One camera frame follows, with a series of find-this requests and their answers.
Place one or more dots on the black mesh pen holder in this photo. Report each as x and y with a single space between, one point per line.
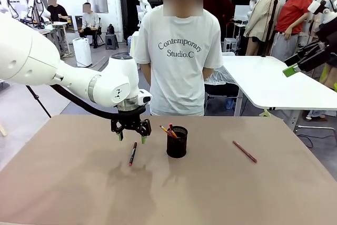
177 147

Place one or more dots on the white air purifier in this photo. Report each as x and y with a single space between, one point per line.
82 52

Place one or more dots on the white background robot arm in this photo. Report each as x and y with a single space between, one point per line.
144 9

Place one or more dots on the yellow pencil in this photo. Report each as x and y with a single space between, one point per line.
164 129

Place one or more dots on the black office chair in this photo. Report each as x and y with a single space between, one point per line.
221 94

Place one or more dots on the mannequin in beige coat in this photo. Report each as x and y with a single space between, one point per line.
260 17

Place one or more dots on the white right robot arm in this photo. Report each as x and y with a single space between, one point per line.
330 15

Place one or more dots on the white plastic stool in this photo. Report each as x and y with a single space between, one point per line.
230 45

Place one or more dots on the black tripod stand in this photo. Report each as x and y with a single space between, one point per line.
39 102

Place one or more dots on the black marker pink ends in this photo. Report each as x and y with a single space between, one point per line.
133 154

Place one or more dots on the seated person white shirt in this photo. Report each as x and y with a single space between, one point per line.
90 23

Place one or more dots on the seated person black shirt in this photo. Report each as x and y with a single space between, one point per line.
56 11

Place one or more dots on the reddish brown pen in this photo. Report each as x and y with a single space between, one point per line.
245 151

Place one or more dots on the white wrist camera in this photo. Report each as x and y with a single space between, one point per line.
145 98
317 6

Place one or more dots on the black camera tripod pole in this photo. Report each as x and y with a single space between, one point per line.
269 24

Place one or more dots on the mannequin in dark red garment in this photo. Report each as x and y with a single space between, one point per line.
218 6

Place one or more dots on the clear plastic sheet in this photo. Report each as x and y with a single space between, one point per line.
221 76

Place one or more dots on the dark pen red cap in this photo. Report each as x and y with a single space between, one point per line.
171 127

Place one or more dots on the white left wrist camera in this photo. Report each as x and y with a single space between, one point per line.
145 98

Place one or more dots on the white table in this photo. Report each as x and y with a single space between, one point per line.
263 82

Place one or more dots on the grey plastic stool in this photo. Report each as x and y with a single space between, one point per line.
111 41

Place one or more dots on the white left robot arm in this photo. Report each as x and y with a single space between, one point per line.
26 56

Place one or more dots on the person in white t-shirt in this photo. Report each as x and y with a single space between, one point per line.
179 77

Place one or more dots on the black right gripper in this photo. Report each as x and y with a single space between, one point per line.
329 38

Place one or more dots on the figure in red t-shirt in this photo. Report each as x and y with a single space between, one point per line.
292 17

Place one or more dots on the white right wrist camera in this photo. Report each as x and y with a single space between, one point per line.
317 6

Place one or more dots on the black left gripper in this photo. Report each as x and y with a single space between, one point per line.
129 121

